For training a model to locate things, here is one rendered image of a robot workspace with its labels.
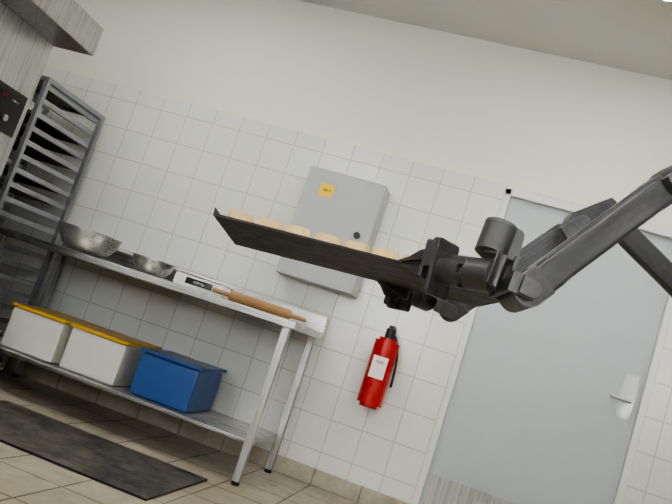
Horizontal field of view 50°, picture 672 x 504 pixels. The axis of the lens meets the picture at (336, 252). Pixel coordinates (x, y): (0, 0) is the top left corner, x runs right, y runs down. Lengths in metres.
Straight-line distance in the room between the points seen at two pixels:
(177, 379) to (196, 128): 1.83
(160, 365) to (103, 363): 0.34
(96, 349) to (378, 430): 1.70
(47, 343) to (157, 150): 1.53
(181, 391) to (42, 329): 0.92
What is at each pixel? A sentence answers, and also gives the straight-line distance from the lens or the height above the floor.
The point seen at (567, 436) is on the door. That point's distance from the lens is 4.46.
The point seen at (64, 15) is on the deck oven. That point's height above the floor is 1.91.
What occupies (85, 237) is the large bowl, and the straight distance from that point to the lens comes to 4.47.
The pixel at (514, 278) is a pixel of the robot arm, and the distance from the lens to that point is 1.21.
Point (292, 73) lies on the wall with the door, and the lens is 5.00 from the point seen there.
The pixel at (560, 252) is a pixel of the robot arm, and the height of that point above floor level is 1.08.
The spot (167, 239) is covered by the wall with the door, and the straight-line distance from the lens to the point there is 4.91.
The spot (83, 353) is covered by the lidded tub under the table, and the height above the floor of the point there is 0.35.
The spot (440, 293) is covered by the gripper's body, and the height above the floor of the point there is 0.96.
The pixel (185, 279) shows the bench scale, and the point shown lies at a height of 0.92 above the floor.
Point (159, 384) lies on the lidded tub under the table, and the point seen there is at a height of 0.33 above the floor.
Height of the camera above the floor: 0.80
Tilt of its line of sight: 7 degrees up
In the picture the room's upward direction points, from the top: 18 degrees clockwise
